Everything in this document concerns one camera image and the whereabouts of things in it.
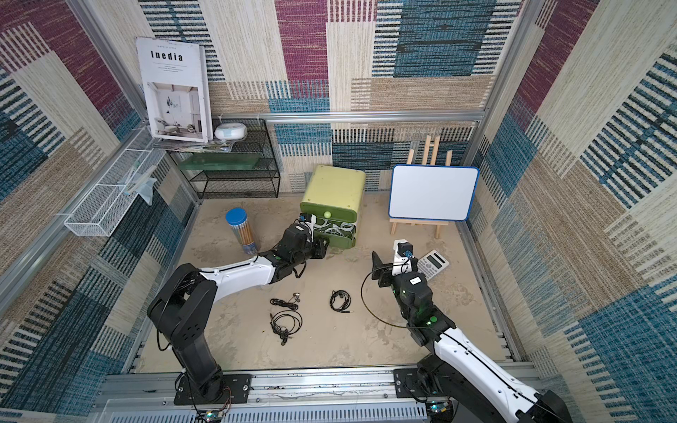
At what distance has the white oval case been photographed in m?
0.87

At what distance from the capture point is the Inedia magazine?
76cm

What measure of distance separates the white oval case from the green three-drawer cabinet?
0.92 feet

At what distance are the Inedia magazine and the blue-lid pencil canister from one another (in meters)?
0.24
